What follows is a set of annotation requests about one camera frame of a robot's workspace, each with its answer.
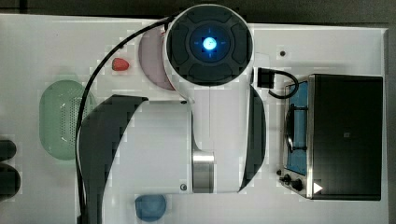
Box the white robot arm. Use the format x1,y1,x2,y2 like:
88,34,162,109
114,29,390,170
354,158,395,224
77,5,266,224

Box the black oven power plug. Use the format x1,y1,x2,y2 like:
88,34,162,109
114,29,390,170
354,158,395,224
257,67,300,100

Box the grey oval plate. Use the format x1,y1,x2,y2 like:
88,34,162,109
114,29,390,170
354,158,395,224
138,26,174,91

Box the red strawberry toy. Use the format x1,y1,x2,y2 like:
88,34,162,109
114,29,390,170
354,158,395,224
112,58,130,71

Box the blue bowl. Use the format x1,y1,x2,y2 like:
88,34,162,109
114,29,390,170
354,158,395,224
134,195,167,222

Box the black toaster oven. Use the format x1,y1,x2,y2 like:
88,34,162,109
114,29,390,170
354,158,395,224
277,74,383,201

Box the black cylinder object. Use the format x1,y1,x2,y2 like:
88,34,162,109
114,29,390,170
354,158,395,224
0,140,17,161

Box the black round object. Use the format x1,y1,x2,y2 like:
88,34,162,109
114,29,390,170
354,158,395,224
0,163,21,201

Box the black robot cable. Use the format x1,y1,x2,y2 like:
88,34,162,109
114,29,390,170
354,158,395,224
74,15,176,224

